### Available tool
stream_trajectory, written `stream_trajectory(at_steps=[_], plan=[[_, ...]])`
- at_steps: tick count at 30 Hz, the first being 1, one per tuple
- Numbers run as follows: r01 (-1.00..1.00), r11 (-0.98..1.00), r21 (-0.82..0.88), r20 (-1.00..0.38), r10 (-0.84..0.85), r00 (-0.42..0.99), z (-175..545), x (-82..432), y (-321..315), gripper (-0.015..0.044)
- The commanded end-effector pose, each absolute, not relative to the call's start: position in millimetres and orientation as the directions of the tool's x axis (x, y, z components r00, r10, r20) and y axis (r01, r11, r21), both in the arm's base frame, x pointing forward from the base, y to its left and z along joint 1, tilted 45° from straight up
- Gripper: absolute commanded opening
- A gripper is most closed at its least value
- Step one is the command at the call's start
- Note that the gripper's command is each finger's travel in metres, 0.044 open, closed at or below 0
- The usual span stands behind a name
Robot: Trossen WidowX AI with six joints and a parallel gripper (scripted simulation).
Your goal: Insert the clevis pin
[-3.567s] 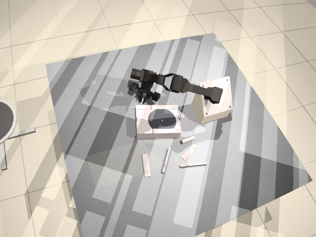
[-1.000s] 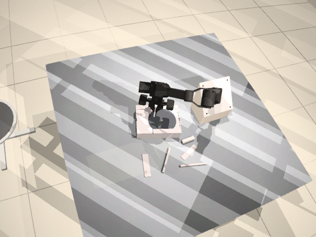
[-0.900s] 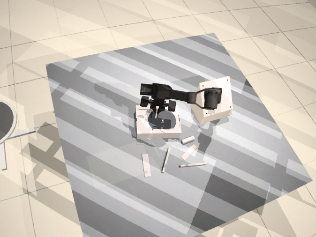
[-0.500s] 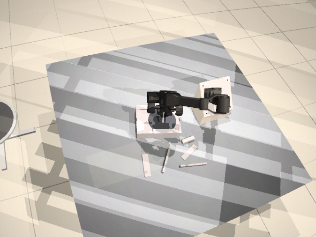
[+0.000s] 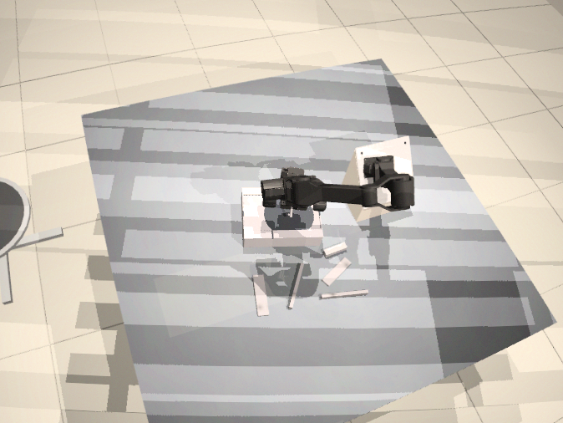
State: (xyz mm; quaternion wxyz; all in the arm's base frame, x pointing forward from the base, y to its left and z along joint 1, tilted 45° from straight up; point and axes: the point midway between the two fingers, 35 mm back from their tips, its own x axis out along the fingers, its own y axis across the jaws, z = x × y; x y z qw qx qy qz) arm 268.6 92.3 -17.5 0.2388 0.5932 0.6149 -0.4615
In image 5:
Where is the grey metal disc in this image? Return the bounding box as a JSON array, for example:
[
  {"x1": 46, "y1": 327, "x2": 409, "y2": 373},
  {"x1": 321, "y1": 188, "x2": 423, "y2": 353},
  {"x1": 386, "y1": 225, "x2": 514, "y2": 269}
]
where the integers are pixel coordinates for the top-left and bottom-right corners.
[{"x1": 264, "y1": 199, "x2": 314, "y2": 230}]

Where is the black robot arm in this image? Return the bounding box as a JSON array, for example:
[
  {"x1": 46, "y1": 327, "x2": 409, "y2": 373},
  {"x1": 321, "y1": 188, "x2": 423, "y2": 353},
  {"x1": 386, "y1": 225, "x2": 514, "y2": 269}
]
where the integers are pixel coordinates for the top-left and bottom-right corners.
[{"x1": 261, "y1": 155, "x2": 415, "y2": 212}]

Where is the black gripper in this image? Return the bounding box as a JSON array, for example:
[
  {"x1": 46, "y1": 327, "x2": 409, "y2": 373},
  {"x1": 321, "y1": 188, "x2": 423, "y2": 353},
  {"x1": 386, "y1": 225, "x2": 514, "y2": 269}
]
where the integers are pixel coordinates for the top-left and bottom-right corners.
[{"x1": 262, "y1": 199, "x2": 327, "y2": 212}]

